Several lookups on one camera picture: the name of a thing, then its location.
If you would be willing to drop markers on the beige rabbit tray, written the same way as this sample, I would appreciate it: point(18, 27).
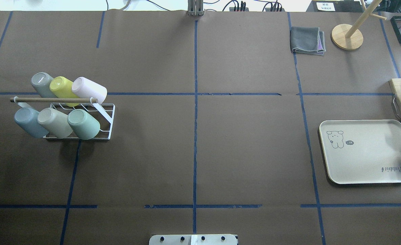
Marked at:
point(362, 151)

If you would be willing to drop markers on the green cup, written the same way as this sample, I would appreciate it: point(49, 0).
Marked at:
point(83, 124)

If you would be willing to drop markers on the pink cup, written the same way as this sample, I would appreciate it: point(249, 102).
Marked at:
point(85, 88)

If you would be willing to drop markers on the beige cup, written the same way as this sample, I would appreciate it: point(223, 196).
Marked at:
point(55, 122)

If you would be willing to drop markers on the yellow cup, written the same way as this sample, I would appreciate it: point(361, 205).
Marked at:
point(62, 88)

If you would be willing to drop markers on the grey cup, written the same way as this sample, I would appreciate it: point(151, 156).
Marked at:
point(41, 82)

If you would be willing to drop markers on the blue cup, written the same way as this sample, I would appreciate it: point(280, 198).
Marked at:
point(26, 118)

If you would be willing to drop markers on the wooden mug tree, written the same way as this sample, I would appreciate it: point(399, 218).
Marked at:
point(348, 37)

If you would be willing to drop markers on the folded grey cloth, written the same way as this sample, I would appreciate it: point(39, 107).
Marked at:
point(307, 40)

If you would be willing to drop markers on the black box with label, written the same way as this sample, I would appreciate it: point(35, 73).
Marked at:
point(335, 6)

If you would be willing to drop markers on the aluminium frame post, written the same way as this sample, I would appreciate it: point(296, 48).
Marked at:
point(195, 7)

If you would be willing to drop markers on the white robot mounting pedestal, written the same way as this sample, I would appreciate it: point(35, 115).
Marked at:
point(194, 239)

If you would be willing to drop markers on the white wire cup rack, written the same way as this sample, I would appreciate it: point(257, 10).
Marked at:
point(104, 113)

